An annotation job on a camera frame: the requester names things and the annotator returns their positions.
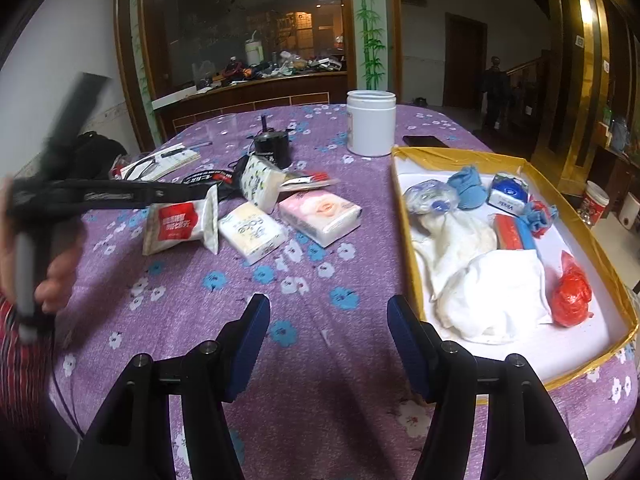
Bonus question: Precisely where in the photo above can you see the bamboo painted pillar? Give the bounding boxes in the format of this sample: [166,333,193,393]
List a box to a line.
[350,0,401,106]

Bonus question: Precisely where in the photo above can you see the dark framed eyeglasses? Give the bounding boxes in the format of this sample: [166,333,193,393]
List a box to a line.
[122,152,166,181]

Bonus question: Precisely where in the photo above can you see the purple floral tablecloth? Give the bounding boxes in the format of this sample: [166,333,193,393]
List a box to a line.
[47,102,640,480]

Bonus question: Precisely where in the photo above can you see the person's left hand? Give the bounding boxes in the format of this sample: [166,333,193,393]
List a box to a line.
[0,179,84,314]

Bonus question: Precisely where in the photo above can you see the white red wipes packet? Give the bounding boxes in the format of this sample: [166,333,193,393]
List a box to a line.
[142,182,221,257]

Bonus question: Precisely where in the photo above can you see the yellow cardboard box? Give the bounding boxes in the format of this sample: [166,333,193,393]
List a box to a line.
[390,145,640,392]

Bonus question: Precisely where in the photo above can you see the black phone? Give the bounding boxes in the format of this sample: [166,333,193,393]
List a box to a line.
[402,135,449,149]

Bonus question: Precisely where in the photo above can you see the wooden counter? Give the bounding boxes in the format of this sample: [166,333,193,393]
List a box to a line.
[150,70,351,141]

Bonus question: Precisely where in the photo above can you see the pink tissue pack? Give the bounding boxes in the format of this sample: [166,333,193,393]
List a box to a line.
[278,191,363,248]

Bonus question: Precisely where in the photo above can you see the white plastic jar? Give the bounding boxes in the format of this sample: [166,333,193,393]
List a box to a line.
[346,89,397,157]

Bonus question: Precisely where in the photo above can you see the black wipes packet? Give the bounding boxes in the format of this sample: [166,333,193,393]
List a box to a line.
[181,167,246,196]

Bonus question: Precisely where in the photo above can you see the plastic wrap ball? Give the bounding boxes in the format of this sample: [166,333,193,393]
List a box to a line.
[404,179,458,215]

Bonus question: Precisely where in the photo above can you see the red white bucket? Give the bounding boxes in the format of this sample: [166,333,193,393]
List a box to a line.
[580,180,611,228]

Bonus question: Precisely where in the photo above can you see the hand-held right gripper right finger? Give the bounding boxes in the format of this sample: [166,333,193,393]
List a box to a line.
[387,294,588,480]

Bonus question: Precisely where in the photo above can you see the counter clutter pile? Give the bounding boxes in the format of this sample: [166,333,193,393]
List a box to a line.
[192,30,346,93]

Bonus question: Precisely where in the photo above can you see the cream white cloth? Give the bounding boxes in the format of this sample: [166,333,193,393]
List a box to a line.
[412,210,498,301]

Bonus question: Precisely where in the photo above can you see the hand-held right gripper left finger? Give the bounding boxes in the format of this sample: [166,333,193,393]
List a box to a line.
[70,292,272,480]

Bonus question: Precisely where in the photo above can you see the lined paper notebook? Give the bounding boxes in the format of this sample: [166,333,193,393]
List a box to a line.
[120,146,202,182]

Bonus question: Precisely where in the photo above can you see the white yellow tissue pack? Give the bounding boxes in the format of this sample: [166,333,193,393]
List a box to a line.
[217,201,290,266]

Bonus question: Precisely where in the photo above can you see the black bag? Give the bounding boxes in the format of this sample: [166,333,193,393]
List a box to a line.
[75,130,128,181]

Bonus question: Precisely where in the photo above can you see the blue white tissue pack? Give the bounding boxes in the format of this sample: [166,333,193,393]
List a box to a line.
[486,172,531,211]

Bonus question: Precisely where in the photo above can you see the red and blue sock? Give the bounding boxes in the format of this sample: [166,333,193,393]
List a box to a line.
[522,200,558,238]

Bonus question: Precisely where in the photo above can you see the brown wooden door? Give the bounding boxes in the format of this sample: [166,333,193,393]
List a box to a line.
[444,12,488,108]

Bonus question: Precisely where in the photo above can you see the red plastic bag ball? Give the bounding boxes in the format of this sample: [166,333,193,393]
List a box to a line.
[550,250,596,328]

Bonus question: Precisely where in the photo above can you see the white jug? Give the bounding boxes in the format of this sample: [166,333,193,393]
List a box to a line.
[244,30,265,65]

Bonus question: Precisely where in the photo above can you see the black cylindrical device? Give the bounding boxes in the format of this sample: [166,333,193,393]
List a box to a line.
[252,115,292,168]

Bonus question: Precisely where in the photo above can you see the red blue packet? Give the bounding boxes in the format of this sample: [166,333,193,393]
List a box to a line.
[492,212,543,261]

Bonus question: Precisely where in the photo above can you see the bright white cloth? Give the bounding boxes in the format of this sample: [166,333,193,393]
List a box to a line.
[435,249,555,346]

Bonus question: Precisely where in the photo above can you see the small red white packet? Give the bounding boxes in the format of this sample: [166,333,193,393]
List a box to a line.
[280,171,331,193]

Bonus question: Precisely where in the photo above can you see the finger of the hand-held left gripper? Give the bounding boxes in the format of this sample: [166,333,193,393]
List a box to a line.
[47,74,112,161]
[65,177,213,211]

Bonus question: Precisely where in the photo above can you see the floral print tissue pack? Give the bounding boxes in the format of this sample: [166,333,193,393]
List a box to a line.
[240,154,287,214]

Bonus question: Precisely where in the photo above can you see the black cable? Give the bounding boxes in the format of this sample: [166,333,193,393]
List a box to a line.
[47,330,83,441]

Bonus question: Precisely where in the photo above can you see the clear plastic cup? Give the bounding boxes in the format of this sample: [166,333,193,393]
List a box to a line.
[212,112,241,136]

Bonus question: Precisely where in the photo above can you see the red striped clothing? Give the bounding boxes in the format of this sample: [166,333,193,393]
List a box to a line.
[0,295,56,461]

